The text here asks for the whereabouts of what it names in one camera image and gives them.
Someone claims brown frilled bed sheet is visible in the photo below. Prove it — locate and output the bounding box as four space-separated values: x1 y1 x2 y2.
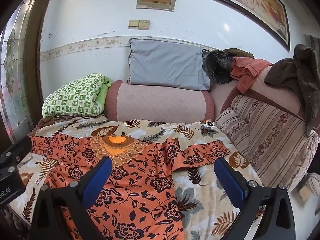
29 114 106 137

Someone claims grey pillow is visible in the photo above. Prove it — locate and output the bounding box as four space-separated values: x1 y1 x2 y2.
128 38 210 90

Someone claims beige wall switch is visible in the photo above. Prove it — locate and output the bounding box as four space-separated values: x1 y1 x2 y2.
138 20 150 30
128 20 139 29

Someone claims beige leaf print blanket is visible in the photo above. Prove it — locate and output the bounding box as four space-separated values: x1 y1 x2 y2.
5 119 259 239

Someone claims pink bolster cushion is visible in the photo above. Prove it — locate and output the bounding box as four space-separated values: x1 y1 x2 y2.
104 80 215 124

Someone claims right beige wall switch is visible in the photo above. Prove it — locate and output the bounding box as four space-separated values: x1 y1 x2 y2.
138 20 150 30

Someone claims framed landscape painting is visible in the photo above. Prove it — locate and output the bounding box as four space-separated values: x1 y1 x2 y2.
221 0 290 50

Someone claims small striped cushion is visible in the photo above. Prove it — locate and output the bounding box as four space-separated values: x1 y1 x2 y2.
215 107 250 158

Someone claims dark brown fleece blanket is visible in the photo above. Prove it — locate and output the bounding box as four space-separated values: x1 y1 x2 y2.
264 44 319 135

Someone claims black furry garment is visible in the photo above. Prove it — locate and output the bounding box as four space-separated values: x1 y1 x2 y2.
204 50 235 85

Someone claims salmon orange towel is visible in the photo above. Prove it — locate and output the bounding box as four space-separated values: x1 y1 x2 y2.
230 57 272 94

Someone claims striped floral cushion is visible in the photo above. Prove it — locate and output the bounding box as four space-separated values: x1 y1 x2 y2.
231 95 319 191

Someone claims stained glass wooden door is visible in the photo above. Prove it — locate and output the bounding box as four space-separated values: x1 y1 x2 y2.
1 0 50 148

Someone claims orange black floral garment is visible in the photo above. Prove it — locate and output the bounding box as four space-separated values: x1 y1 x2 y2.
31 134 229 239

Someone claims green white checkered pillow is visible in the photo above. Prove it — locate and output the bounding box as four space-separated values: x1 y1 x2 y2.
42 73 112 118

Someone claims left beige wall switch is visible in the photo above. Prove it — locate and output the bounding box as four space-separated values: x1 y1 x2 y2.
128 20 139 29

